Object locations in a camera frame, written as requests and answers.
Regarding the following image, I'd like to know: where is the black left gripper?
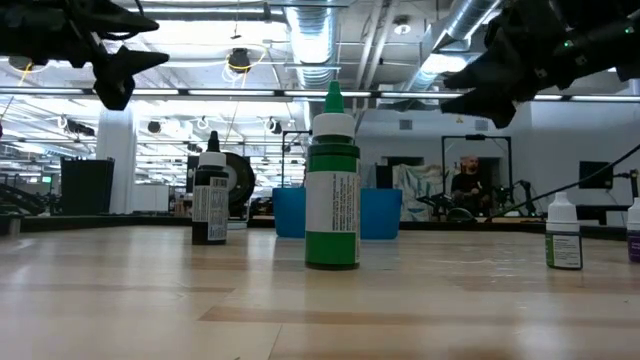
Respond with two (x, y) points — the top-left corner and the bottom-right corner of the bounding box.
(0, 0), (171, 112)

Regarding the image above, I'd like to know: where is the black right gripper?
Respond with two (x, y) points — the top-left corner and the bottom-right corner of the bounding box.
(438, 0), (601, 130)

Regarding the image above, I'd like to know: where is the small green food coloring bottle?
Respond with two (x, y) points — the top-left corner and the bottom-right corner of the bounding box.
(544, 191), (585, 272)

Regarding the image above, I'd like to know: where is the black-capped food coloring bottle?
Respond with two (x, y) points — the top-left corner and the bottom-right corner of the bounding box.
(191, 130), (231, 247)

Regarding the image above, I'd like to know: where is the green-capped food coloring bottle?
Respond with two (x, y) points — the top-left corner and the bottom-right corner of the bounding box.
(304, 80), (362, 272)

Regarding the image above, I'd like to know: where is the small purple food coloring bottle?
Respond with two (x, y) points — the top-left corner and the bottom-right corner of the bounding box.
(626, 196), (640, 264)

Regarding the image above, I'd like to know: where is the person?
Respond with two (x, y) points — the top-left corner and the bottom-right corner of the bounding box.
(449, 155), (490, 217)

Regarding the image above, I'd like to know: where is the white building pillar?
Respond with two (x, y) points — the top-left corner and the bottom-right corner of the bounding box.
(95, 105), (138, 215)

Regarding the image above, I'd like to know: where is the overhead light bar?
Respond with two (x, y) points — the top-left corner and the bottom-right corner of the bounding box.
(0, 87), (640, 103)

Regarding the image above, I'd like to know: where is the white tarp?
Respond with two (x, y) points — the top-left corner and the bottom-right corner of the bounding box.
(391, 163), (455, 223)

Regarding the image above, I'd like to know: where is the black monitor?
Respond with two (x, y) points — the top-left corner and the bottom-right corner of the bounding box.
(578, 160), (615, 191)

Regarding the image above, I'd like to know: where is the black cabinet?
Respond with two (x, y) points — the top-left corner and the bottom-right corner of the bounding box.
(59, 156), (116, 216)

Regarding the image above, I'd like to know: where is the blue plastic bin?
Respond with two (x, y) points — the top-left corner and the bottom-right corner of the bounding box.
(271, 187), (404, 240)

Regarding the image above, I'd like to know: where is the black rig frame stand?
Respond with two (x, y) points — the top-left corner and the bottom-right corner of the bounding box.
(280, 129), (314, 189)
(440, 133), (514, 207)

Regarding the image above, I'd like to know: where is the silver ventilation duct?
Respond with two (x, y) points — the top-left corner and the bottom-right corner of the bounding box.
(402, 0), (504, 94)
(283, 0), (342, 91)

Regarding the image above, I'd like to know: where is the black overhead camera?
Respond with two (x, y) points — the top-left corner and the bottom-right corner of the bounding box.
(227, 47), (252, 75)

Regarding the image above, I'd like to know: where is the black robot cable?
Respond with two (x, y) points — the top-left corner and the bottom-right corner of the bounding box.
(487, 143), (640, 221)

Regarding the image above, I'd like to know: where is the black aluminium table rail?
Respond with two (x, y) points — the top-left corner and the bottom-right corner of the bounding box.
(0, 213), (640, 242)

